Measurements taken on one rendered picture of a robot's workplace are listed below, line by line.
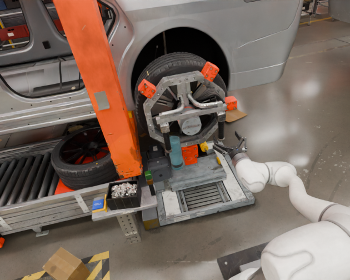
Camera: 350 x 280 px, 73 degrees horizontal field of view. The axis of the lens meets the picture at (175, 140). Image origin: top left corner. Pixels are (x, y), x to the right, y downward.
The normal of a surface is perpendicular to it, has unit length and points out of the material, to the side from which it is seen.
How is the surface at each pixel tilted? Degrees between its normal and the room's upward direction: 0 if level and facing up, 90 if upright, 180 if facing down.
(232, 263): 0
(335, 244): 10
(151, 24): 90
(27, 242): 0
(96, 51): 90
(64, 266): 0
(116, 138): 90
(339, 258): 33
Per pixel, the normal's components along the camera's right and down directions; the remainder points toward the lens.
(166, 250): -0.11, -0.78
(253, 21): 0.19, 0.59
